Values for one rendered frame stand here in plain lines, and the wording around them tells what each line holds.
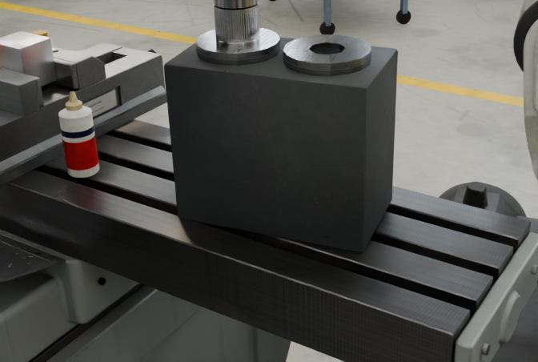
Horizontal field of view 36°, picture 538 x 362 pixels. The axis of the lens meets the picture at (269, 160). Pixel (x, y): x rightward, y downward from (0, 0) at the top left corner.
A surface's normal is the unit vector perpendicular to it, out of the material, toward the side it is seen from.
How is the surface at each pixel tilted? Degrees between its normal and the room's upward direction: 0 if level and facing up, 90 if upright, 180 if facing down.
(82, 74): 90
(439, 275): 0
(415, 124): 0
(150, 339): 90
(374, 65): 0
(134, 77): 90
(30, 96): 90
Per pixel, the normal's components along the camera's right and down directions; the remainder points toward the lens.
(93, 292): 0.84, 0.22
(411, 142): -0.04, -0.89
